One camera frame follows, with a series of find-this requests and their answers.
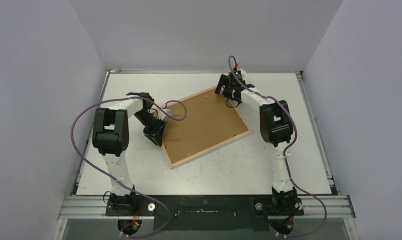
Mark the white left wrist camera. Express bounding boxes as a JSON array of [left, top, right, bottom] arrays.
[[163, 108, 173, 116]]

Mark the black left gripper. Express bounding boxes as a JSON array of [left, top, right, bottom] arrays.
[[134, 110, 167, 147]]

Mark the light wooden picture frame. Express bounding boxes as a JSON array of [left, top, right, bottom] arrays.
[[154, 86, 254, 170]]

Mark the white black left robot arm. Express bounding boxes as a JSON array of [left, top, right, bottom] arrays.
[[92, 92, 166, 216]]

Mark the brown backing board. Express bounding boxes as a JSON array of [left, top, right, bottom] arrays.
[[161, 88, 251, 166]]

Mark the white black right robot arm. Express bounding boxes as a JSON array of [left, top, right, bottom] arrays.
[[215, 70, 303, 216]]

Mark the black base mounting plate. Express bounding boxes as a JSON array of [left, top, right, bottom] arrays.
[[104, 195, 304, 235]]

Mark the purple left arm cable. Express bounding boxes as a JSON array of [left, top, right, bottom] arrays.
[[70, 97, 187, 239]]

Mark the aluminium front rail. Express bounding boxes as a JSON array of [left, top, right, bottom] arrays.
[[58, 195, 355, 219]]

